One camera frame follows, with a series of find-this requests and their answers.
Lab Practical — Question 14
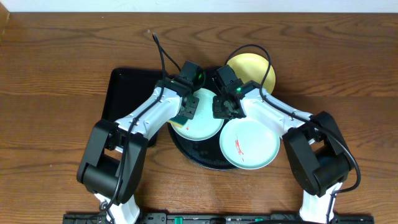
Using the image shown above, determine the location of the light green plate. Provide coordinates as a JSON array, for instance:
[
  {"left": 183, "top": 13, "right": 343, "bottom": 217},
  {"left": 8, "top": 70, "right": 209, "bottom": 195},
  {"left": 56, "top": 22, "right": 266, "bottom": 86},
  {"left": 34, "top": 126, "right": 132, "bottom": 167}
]
[
  {"left": 172, "top": 88, "right": 224, "bottom": 141},
  {"left": 220, "top": 118, "right": 280, "bottom": 170}
]

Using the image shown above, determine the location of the black rectangular tray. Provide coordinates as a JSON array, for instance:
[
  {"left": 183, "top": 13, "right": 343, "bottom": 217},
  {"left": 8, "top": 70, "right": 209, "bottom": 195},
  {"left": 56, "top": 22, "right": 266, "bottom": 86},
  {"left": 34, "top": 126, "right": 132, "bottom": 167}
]
[{"left": 102, "top": 68, "right": 162, "bottom": 122}]

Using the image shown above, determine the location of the green yellow sponge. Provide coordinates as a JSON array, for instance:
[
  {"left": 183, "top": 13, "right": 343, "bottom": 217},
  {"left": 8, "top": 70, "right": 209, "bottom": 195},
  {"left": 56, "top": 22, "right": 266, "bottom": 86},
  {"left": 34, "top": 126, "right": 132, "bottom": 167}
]
[{"left": 168, "top": 116, "right": 188, "bottom": 128}]

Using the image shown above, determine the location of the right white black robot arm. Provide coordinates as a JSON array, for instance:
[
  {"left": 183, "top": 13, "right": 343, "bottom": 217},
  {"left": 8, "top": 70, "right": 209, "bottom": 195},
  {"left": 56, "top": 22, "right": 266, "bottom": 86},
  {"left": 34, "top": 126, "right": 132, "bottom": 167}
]
[{"left": 213, "top": 80, "right": 358, "bottom": 223}]

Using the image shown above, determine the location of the yellow plate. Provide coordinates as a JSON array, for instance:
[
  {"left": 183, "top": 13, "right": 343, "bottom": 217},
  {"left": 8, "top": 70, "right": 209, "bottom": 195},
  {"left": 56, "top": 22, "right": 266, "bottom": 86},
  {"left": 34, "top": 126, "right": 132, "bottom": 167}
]
[{"left": 226, "top": 53, "right": 276, "bottom": 94}]

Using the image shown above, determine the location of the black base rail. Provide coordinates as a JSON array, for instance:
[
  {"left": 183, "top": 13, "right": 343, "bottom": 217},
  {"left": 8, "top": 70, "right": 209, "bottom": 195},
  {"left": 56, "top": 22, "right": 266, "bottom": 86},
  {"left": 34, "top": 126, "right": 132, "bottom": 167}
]
[{"left": 62, "top": 213, "right": 375, "bottom": 224}]

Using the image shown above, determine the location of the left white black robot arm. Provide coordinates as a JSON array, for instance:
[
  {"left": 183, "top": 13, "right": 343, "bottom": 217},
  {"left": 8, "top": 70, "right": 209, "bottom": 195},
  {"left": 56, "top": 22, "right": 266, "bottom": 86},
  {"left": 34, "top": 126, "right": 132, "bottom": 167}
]
[{"left": 76, "top": 79, "right": 199, "bottom": 223}]

